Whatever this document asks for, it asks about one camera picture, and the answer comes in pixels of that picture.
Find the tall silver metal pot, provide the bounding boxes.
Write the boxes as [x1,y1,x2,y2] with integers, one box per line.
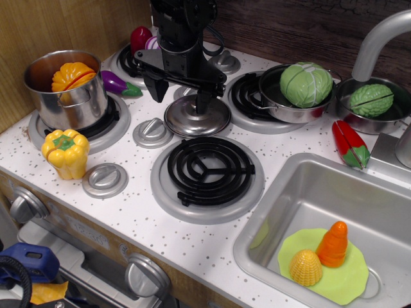
[24,50,109,130]

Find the back left black burner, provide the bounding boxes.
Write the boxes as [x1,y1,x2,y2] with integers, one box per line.
[109,44,147,90]

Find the grey front stove knob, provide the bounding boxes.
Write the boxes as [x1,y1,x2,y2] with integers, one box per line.
[82,163,128,199]

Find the yellow toy corn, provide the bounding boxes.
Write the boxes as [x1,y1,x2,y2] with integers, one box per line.
[289,249,323,286]

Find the yellow toy bell pepper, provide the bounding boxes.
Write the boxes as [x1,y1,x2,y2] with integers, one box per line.
[41,129,90,180]

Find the red toy chili pepper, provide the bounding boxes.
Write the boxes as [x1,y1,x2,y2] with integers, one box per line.
[331,120,371,169]

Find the back right black burner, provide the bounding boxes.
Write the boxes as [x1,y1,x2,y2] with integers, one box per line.
[223,71,304,135]

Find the dark red toy vegetable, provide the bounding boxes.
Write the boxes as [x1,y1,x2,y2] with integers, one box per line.
[130,26,152,56]

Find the grey stove knob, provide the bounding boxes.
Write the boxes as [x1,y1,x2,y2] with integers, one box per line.
[132,117,173,149]
[208,50,241,75]
[82,163,128,199]

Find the front right black burner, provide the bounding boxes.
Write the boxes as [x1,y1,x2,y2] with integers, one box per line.
[150,137,265,225]

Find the grey left oven knob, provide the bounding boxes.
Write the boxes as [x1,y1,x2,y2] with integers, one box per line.
[10,186,49,224]

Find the silver metal pot lid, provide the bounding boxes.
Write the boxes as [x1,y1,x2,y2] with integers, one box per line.
[164,95,231,138]

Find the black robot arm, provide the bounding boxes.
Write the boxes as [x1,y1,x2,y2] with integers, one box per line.
[134,1,227,114]

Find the green toy bitter gourd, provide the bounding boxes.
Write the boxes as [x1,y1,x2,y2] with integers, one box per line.
[349,83,394,118]

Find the shallow silver metal pan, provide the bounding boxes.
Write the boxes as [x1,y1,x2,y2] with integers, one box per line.
[258,64,337,124]

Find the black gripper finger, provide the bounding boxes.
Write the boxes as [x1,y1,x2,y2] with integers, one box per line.
[195,90,212,114]
[143,71,168,103]

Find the purple toy eggplant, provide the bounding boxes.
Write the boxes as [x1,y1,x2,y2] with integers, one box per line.
[101,71,143,97]

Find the green toy cabbage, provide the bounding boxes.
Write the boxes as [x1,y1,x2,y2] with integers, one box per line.
[280,62,333,108]

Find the orange toy carrot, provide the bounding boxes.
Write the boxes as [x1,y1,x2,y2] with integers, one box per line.
[316,221,348,268]

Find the grey centre stove knob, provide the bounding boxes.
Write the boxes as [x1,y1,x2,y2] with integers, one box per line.
[132,117,173,149]

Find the grey oven knob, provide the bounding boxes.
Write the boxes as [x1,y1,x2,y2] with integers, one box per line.
[10,186,49,224]
[125,253,171,300]

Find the black burner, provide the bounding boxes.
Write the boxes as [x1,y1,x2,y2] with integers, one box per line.
[28,93,131,155]
[109,44,147,90]
[223,71,304,135]
[150,137,265,225]

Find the silver sink basin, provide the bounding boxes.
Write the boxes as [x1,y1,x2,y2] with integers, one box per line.
[234,153,410,307]

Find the grey right oven knob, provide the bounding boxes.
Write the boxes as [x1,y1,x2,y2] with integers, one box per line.
[125,253,171,300]

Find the black cable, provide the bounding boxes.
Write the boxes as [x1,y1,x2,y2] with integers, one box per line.
[0,255,33,308]

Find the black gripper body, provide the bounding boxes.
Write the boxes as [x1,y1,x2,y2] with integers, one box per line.
[134,40,227,96]

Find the light green plate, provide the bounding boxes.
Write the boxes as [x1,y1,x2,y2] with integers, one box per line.
[277,228,369,305]

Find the orange toy pumpkin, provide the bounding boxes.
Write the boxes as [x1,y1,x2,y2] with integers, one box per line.
[51,62,96,92]

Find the grey back stove knob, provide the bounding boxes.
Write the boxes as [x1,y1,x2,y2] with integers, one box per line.
[208,50,241,75]

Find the silver metal bowl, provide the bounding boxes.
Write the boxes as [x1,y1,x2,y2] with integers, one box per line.
[336,78,410,134]

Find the front left black burner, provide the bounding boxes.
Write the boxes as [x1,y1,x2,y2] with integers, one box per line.
[28,93,131,155]

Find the grey oven door handle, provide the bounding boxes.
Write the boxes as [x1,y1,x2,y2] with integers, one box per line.
[17,221,162,307]

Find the yellow cloth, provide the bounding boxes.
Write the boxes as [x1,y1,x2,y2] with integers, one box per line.
[30,282,68,305]

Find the silver faucet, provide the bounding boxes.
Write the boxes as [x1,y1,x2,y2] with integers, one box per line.
[351,10,410,82]

